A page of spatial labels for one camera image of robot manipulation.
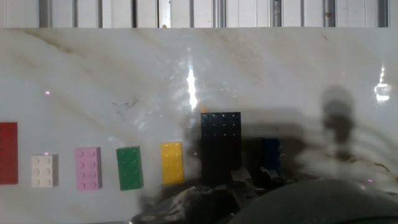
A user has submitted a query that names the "yellow Lego brick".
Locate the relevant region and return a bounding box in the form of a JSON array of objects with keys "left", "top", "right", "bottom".
[{"left": 160, "top": 141, "right": 185, "bottom": 185}]

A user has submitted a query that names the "blue Lego brick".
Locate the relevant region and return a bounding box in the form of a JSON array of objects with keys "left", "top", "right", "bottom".
[{"left": 263, "top": 138, "right": 282, "bottom": 175}]

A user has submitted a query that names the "pink Lego brick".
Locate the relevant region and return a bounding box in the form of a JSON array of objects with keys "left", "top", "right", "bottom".
[{"left": 74, "top": 146, "right": 103, "bottom": 192}]

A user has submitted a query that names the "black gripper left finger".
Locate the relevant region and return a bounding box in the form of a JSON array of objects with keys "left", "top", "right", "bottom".
[{"left": 230, "top": 167, "right": 261, "bottom": 203}]

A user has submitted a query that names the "black flat Lego plate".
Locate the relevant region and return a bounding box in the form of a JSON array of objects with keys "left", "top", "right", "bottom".
[{"left": 200, "top": 111, "right": 242, "bottom": 187}]

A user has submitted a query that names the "red flat Lego plate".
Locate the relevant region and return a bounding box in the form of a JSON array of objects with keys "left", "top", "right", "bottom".
[{"left": 0, "top": 121, "right": 19, "bottom": 185}]

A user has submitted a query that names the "white Lego brick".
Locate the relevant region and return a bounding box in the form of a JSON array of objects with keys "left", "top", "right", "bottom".
[{"left": 30, "top": 154, "right": 59, "bottom": 189}]

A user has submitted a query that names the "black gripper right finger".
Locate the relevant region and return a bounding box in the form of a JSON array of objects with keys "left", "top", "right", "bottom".
[{"left": 259, "top": 167, "right": 295, "bottom": 191}]

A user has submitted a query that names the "green Lego brick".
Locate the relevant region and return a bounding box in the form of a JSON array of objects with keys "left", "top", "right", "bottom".
[{"left": 116, "top": 146, "right": 144, "bottom": 191}]

